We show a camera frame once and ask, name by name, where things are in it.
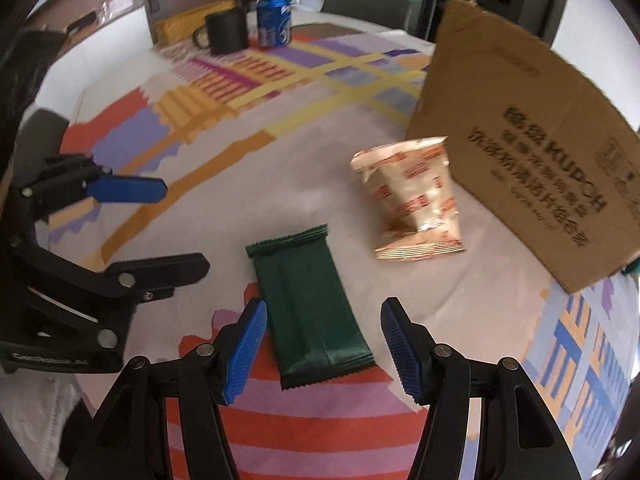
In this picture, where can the orange white snack packet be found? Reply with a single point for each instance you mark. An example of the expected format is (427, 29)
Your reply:
(415, 195)

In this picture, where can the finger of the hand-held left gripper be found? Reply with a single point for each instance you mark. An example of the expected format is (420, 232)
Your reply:
(165, 270)
(130, 189)

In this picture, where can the dark green snack packet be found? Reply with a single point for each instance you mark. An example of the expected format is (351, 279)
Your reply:
(305, 300)

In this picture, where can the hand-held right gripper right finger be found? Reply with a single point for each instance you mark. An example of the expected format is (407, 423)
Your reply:
(402, 355)

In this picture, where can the yellow patterned box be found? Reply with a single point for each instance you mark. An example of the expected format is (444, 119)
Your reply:
(175, 27)

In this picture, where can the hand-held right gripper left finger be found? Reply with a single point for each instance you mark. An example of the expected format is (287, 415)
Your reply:
(245, 355)

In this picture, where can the blue soda can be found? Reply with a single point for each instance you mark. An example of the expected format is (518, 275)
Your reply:
(274, 22)

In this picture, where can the black mug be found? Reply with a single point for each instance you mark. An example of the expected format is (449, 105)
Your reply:
(227, 32)

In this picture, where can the grey chair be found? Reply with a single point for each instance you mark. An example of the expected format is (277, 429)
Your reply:
(365, 5)

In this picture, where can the cardboard box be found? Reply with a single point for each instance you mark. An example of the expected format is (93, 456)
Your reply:
(525, 135)

